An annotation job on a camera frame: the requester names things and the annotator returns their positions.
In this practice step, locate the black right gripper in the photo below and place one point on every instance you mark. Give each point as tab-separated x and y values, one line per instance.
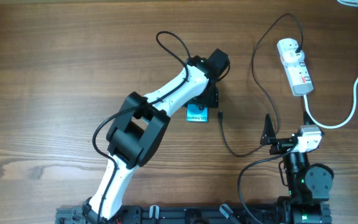
269	138

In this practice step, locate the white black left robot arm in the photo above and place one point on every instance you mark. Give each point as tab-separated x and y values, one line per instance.
138	129

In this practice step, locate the white power strip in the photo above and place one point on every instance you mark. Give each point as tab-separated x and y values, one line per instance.
298	76

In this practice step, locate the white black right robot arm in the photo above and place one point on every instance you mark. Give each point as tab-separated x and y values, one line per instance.
308	184

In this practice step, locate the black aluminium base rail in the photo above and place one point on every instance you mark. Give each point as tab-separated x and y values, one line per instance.
265	213

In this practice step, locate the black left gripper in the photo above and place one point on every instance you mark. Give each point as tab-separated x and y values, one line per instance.
212	101

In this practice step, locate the blue screen Galaxy smartphone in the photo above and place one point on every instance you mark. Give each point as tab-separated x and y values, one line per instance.
195	114

